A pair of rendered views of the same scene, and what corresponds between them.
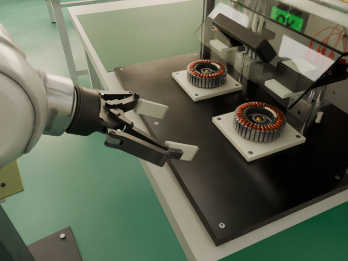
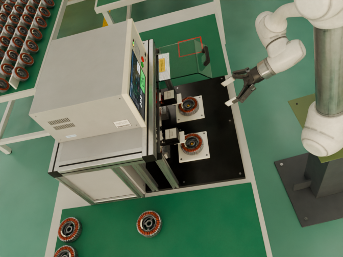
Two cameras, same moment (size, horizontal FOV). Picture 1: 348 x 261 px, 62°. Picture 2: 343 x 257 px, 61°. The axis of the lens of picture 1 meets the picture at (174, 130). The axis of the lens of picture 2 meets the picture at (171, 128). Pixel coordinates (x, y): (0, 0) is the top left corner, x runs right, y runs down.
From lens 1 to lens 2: 163 cm
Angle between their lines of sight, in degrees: 81
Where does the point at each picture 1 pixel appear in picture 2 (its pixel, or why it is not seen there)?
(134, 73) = (232, 165)
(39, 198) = not seen: outside the picture
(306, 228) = (197, 79)
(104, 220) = (275, 226)
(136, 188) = not seen: hidden behind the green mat
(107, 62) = (249, 196)
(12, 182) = (293, 104)
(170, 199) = (233, 92)
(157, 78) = (219, 156)
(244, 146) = (199, 100)
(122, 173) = not seen: outside the picture
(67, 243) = (301, 213)
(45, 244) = (318, 216)
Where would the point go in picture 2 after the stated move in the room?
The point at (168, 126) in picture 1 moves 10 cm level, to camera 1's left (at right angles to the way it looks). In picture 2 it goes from (224, 118) to (244, 121)
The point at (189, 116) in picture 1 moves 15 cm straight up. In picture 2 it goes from (213, 122) to (209, 104)
